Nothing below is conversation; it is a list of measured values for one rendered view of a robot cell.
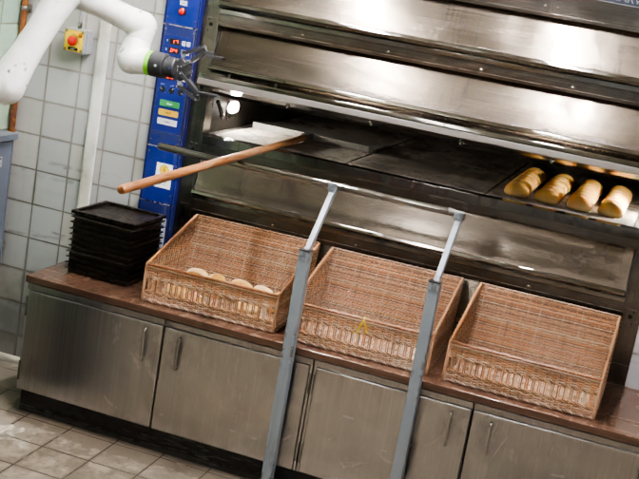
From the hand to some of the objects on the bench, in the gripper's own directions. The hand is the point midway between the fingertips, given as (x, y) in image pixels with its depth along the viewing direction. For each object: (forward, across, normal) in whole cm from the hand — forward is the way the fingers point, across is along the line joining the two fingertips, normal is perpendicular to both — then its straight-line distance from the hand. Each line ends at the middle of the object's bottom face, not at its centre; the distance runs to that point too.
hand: (218, 77), depth 428 cm
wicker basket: (+6, +91, -30) cm, 96 cm away
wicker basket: (+127, +91, -29) cm, 159 cm away
